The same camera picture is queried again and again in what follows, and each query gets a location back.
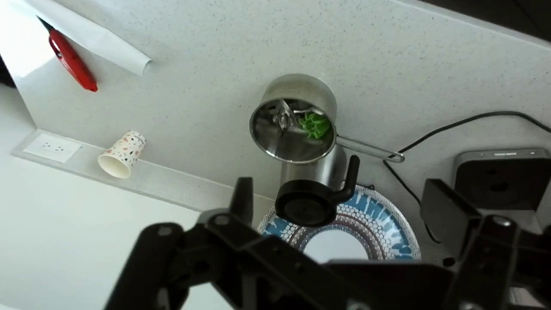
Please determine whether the black coffee maker cable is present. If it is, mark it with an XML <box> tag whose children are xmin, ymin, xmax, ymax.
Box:
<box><xmin>380</xmin><ymin>110</ymin><xmax>551</xmax><ymax>246</ymax></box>

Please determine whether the black steel coffee maker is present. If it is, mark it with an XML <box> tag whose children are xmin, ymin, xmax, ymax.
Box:
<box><xmin>453</xmin><ymin>146</ymin><xmax>551</xmax><ymax>212</ymax></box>

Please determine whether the dotted paper cup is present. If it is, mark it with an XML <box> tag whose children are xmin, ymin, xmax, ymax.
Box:
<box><xmin>96</xmin><ymin>129</ymin><xmax>148</xmax><ymax>181</ymax></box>

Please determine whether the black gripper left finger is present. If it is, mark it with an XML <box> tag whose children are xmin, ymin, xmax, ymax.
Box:
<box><xmin>103</xmin><ymin>176</ymin><xmax>324</xmax><ymax>310</ymax></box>

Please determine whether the white wall outlet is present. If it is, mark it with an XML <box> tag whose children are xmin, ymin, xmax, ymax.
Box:
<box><xmin>22</xmin><ymin>133</ymin><xmax>84</xmax><ymax>165</ymax></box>

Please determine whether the white rolled paper sheet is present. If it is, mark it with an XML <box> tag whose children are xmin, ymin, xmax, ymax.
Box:
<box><xmin>21</xmin><ymin>0</ymin><xmax>153</xmax><ymax>79</ymax></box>

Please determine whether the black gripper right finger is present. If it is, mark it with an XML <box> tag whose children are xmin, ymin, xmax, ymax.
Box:
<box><xmin>420</xmin><ymin>177</ymin><xmax>551</xmax><ymax>310</ymax></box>

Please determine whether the steel carafe with black lid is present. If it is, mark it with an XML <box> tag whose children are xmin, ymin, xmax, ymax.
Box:
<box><xmin>274</xmin><ymin>143</ymin><xmax>362</xmax><ymax>229</ymax></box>

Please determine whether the green leafy vegetable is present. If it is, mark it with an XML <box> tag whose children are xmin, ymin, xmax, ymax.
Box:
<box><xmin>298</xmin><ymin>110</ymin><xmax>336</xmax><ymax>143</ymax></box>

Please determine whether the stainless steel pot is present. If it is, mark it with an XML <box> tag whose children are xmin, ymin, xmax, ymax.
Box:
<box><xmin>248</xmin><ymin>72</ymin><xmax>406</xmax><ymax>167</ymax></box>

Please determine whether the blue patterned decorative plate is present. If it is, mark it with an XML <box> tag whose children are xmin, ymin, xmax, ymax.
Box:
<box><xmin>255</xmin><ymin>184</ymin><xmax>424</xmax><ymax>265</ymax></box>

